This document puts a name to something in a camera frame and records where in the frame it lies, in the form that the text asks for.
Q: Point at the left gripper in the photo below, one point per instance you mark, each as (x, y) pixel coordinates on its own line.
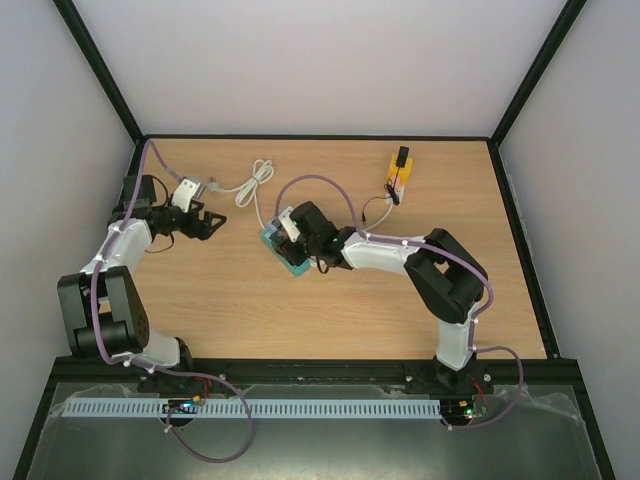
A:
(201, 232)

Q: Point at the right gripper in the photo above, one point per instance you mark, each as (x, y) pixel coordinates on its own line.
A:
(291, 248)

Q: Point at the teal power strip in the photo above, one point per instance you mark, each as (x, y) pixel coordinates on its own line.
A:
(295, 271)

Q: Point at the white power strip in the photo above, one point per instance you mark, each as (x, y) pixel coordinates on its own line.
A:
(394, 193)

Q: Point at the dark green dragon charger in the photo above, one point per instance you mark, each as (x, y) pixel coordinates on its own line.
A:
(274, 235)

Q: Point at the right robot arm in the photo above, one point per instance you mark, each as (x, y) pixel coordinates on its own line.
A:
(448, 280)

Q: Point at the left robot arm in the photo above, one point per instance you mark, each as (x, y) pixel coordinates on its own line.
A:
(103, 314)

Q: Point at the black plug adapter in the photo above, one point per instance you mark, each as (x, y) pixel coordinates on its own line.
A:
(401, 157)

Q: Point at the yellow cube adapter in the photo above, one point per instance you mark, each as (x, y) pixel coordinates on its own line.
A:
(398, 176)

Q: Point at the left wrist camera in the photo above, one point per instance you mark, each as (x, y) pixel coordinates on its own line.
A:
(186, 192)

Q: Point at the black frame rail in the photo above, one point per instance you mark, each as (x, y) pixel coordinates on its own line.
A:
(244, 372)

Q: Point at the light blue cable duct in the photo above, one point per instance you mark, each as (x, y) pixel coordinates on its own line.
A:
(258, 408)

